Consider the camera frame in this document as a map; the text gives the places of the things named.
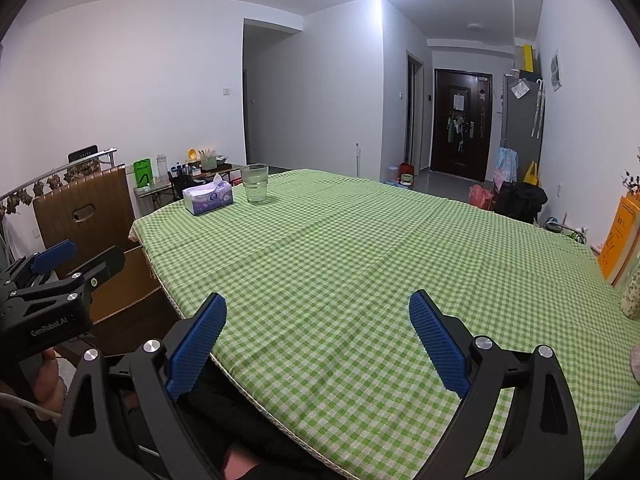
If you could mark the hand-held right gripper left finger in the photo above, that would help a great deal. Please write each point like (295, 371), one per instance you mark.
(192, 350)

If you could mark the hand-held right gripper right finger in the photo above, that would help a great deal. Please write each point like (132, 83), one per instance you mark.
(442, 345)

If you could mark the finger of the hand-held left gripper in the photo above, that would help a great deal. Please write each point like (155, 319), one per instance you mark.
(52, 256)
(102, 265)

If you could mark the person's left hand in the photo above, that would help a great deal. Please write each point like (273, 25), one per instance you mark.
(50, 380)

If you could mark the brown chair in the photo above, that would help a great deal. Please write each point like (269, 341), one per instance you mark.
(115, 220)

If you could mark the person's dark clothing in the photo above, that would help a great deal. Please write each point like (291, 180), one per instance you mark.
(225, 410)

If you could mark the row of dried brown bunches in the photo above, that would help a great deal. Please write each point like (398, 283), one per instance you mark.
(75, 172)

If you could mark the low side table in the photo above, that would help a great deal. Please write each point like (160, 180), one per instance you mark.
(150, 191)

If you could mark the green paper bag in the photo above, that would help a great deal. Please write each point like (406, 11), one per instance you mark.
(142, 172)

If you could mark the black rectangular panel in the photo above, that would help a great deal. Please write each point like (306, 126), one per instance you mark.
(81, 154)

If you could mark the black folding chair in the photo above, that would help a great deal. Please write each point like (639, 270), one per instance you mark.
(181, 185)

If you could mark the metal drying rack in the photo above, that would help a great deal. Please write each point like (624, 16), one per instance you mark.
(107, 152)

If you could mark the clear bottle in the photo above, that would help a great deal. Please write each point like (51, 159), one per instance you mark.
(161, 165)

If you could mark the tissue box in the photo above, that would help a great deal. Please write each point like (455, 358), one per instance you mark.
(207, 197)

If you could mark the green checked tablecloth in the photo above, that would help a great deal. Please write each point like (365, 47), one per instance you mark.
(350, 240)

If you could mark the green container with sticks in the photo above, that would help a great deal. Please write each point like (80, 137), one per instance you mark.
(208, 161)

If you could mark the red plastic bag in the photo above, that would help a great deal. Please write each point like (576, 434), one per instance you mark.
(481, 197)

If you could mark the red basket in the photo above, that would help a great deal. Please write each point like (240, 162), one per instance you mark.
(235, 177)

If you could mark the black backpack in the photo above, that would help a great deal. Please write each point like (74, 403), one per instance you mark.
(520, 202)

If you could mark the green basin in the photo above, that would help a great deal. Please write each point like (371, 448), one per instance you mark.
(407, 179)

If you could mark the clear drinking glass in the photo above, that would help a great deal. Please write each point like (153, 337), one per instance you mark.
(255, 187)

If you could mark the red basin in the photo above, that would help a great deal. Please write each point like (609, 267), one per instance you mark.
(406, 168)

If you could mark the yellow bag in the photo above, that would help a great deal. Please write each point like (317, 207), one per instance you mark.
(531, 175)

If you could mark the light blue cloth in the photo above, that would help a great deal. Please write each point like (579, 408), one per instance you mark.
(506, 162)

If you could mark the patterned vase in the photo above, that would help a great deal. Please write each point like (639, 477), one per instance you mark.
(632, 295)

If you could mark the white upright pole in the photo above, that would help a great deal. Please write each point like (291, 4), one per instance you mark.
(357, 160)

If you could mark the pale book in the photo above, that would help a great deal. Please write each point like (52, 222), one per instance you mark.
(631, 267)

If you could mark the orange book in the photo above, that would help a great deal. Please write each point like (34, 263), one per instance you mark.
(617, 240)

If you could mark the dark side door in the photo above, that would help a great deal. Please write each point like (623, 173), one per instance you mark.
(411, 110)

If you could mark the white paper sheet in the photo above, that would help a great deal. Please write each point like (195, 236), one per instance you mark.
(458, 102)

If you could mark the dried flower branches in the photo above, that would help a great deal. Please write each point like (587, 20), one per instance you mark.
(634, 180)

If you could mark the white umbrella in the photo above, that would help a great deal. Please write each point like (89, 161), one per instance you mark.
(537, 110)

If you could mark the dark brown front door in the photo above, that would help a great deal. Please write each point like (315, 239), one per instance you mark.
(472, 85)

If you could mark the papers on fridge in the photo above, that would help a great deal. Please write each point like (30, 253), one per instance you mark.
(519, 90)

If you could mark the yellow box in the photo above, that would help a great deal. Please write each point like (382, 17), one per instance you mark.
(527, 57)

